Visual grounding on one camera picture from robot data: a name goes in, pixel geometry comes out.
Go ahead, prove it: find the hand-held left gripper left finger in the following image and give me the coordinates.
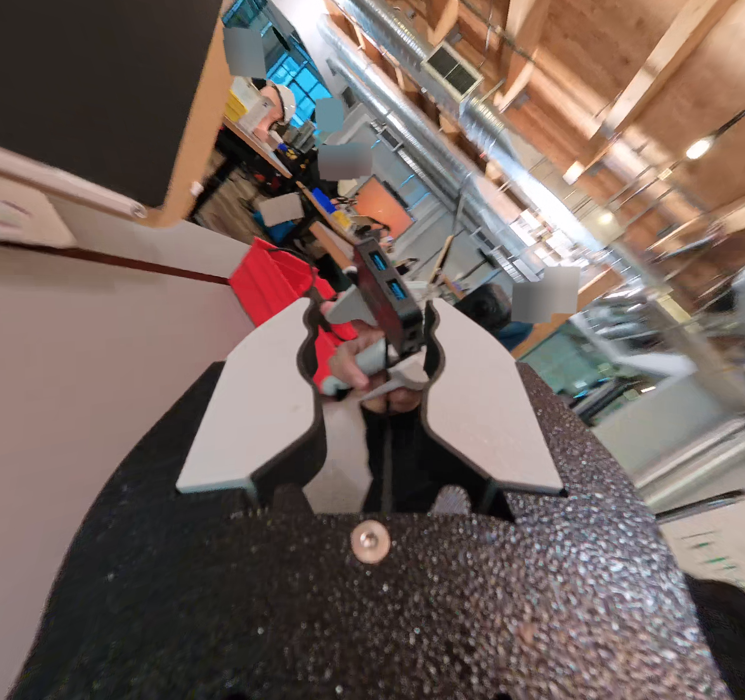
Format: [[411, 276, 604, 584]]
[[175, 296, 328, 497]]

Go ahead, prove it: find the red plastic bin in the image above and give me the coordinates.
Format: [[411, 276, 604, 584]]
[[229, 237, 359, 395]]

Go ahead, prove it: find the black panel with wooden rim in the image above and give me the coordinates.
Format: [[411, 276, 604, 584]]
[[0, 0, 234, 226]]

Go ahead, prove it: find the person's right hand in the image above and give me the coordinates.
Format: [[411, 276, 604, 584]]
[[327, 322, 421, 417]]

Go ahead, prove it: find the orange display screen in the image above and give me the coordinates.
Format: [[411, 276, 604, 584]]
[[354, 173, 418, 237]]

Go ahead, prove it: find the black usb hub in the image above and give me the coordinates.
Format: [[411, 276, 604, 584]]
[[351, 236, 424, 359]]

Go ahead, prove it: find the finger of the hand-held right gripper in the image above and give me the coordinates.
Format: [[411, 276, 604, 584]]
[[321, 289, 374, 327], [357, 357, 430, 404]]

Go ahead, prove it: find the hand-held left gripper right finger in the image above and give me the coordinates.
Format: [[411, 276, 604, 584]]
[[420, 299, 567, 512]]

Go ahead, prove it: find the silver ventilation duct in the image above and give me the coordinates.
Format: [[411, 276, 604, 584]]
[[288, 0, 641, 282]]

